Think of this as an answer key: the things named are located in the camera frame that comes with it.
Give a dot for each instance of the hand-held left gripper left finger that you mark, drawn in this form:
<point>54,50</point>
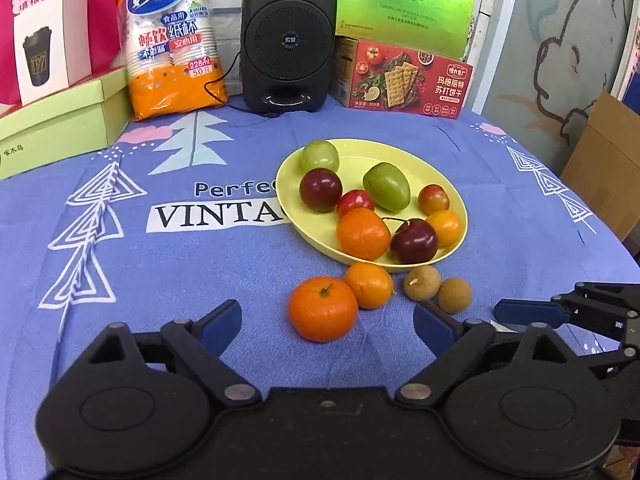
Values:
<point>222,325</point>

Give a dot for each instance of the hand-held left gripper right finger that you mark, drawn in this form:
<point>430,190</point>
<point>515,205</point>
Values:
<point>434,325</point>

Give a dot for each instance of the yellow plastic plate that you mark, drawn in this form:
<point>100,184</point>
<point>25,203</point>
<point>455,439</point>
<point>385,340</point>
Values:
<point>350,165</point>

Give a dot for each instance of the pale green plum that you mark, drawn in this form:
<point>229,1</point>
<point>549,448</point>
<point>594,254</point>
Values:
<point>320,156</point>

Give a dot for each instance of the open cardboard box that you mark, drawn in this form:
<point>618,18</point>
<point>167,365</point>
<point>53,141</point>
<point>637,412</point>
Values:
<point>605,170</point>

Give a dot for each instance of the orange mandarin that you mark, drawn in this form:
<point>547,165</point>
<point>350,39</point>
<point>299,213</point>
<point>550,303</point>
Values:
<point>363,234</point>
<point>369,285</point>

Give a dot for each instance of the red and yellow plum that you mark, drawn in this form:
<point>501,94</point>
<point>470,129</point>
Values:
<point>433,198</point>

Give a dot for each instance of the black speaker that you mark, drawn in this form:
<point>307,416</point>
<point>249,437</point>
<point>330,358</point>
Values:
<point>287,35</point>

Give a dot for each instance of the dark purple plum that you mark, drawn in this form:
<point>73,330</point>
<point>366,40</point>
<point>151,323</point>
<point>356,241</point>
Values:
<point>320,189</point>
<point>414,240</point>

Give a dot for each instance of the pink paper bag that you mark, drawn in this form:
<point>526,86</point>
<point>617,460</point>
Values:
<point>107,10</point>

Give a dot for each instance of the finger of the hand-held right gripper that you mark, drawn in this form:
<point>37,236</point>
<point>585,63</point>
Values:
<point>620,362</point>
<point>530,311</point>

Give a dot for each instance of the orange paper cup pack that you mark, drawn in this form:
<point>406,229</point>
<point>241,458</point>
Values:
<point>170,60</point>

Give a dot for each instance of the red cracker box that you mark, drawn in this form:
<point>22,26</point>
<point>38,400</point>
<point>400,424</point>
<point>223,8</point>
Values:
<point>410,80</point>

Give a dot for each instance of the white coffee cup box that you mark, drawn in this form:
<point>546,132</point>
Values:
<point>50,50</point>

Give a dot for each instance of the large mandarin with stem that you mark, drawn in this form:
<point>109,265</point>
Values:
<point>322,308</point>

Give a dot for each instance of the light green shoe box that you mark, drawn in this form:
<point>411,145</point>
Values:
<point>60,120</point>

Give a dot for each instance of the small yellowish orange kumquat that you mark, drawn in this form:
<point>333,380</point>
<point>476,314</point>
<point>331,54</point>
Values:
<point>445,226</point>

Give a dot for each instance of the brown longan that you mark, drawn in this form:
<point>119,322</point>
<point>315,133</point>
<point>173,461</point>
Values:
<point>455,295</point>
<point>422,282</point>

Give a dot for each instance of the blue printed tablecloth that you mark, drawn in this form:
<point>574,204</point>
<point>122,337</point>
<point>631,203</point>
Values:
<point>150,285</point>

